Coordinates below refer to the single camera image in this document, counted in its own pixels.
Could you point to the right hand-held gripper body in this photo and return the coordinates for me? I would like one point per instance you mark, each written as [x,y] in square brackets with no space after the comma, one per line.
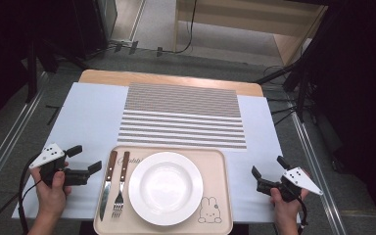
[302,181]

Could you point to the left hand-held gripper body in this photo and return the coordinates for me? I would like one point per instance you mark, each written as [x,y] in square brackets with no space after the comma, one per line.
[50,156]

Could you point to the beige tray with rabbit print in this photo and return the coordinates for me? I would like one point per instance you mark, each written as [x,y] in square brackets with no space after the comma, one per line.
[215,176]

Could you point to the white plate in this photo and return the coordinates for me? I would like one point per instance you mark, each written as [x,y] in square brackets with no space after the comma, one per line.
[164,189]

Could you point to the person's right hand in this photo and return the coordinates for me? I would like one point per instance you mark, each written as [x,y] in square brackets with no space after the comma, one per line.
[287,210]

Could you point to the person's left hand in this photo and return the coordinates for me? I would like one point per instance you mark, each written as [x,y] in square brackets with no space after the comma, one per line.
[50,199]

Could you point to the white foam board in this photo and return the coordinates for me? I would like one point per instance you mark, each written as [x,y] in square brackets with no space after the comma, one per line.
[84,124]
[261,130]

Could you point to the black tripod stand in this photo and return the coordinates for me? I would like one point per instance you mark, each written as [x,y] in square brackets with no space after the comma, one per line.
[293,75]

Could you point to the dark metal stand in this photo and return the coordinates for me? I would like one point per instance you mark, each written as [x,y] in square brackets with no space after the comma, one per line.
[32,65]

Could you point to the striped placemat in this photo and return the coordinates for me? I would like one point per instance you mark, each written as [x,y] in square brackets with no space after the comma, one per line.
[182,111]

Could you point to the dark curtain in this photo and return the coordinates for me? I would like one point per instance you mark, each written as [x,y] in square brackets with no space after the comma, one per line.
[362,81]

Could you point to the light wooden desk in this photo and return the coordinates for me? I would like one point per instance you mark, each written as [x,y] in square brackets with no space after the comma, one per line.
[241,19]

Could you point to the metal floor rail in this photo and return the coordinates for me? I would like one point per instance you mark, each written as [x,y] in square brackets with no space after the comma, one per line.
[9,130]
[319,156]

